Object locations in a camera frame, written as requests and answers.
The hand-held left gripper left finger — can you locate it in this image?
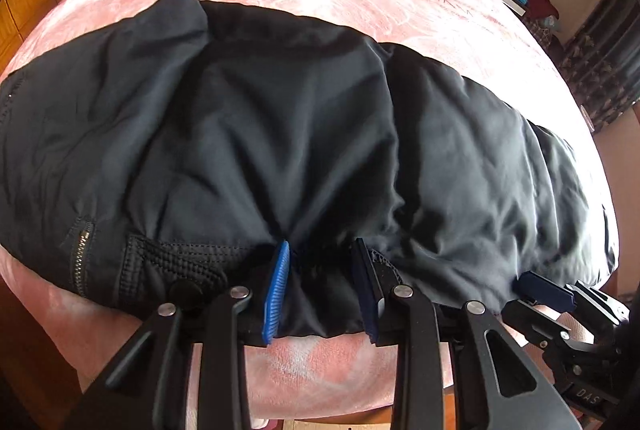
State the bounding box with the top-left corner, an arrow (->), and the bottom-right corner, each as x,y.
65,239 -> 292,430

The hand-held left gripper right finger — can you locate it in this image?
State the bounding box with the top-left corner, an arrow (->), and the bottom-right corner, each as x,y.
351,238 -> 584,430

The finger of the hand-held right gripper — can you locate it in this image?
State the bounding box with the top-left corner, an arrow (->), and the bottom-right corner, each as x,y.
516,272 -> 577,312
500,299 -> 568,353

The black jacket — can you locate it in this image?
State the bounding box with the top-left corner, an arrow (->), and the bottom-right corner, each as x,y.
0,0 -> 622,342

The dark patterned curtain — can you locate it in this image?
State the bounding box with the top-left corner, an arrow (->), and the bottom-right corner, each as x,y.
556,0 -> 640,132

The red cloth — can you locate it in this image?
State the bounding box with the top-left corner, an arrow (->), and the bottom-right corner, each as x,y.
519,0 -> 557,20

